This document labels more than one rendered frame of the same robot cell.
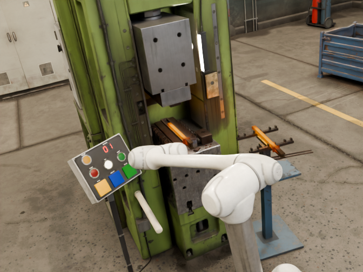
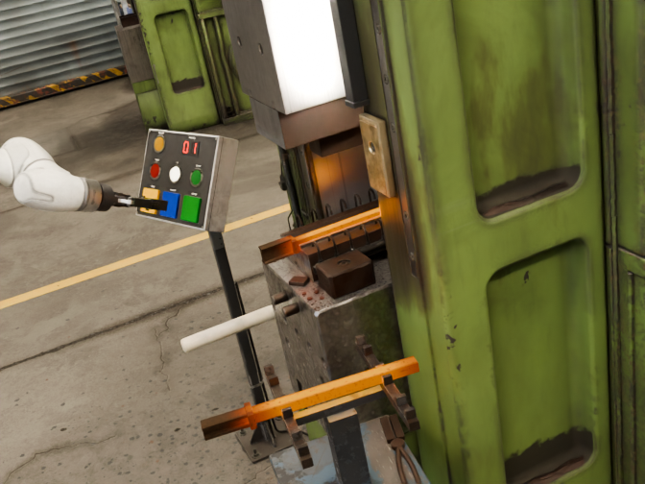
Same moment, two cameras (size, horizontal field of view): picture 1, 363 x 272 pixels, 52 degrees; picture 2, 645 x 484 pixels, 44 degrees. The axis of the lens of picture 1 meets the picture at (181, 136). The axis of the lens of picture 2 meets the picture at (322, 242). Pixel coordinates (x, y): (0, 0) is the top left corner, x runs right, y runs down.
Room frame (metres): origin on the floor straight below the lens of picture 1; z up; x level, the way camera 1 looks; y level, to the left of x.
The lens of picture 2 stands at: (2.25, -1.86, 1.85)
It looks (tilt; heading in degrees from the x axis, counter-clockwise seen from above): 25 degrees down; 90
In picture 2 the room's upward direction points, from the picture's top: 11 degrees counter-clockwise
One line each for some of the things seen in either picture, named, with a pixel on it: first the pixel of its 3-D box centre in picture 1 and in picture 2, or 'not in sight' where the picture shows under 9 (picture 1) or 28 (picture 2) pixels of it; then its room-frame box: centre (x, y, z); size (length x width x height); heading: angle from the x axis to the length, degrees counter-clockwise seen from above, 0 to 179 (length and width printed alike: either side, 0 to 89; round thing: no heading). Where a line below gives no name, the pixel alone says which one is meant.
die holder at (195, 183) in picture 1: (182, 163); (393, 318); (2.40, 0.02, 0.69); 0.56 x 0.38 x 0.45; 20
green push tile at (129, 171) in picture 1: (129, 170); (192, 208); (1.89, 0.34, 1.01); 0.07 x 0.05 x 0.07; 135
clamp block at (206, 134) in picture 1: (203, 136); (346, 274); (2.29, -0.15, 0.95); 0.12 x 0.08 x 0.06; 20
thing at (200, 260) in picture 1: (201, 255); not in sight; (2.13, -0.02, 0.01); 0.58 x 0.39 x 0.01; 110
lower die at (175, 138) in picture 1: (172, 134); (366, 228); (2.37, 0.07, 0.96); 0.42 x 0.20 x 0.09; 20
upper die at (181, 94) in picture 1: (163, 87); (344, 99); (2.37, 0.07, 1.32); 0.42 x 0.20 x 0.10; 20
